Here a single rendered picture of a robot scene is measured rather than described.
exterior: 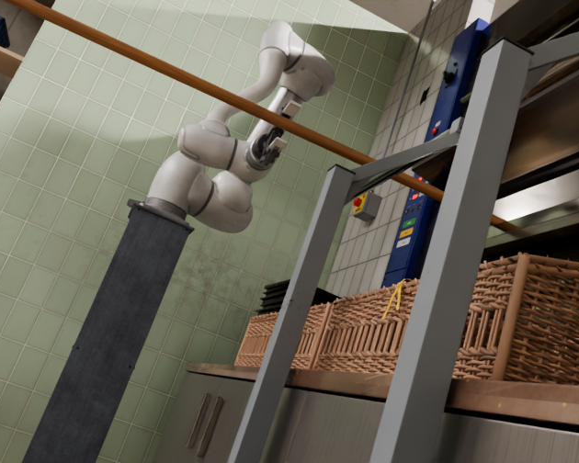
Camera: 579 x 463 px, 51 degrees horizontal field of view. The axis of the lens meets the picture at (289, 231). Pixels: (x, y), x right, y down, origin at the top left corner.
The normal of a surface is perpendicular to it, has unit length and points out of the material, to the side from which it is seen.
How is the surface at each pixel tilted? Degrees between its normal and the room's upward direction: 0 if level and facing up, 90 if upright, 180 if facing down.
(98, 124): 90
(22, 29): 90
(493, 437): 90
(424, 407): 90
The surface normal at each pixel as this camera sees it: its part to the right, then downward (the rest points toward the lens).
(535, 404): -0.89, -0.39
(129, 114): 0.32, -0.19
